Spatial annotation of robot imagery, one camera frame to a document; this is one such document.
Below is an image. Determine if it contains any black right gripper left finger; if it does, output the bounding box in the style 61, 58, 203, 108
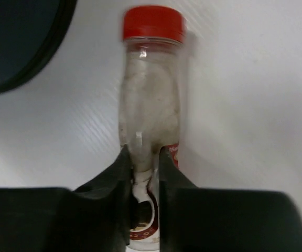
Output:
0, 148, 132, 251

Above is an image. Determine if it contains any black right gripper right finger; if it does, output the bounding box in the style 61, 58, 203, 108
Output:
158, 148, 302, 251

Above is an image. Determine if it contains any small bottle red cap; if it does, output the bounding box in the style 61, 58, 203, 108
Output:
118, 5, 185, 251

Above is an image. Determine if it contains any dark blue cylindrical bin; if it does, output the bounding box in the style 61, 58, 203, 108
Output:
0, 0, 77, 93

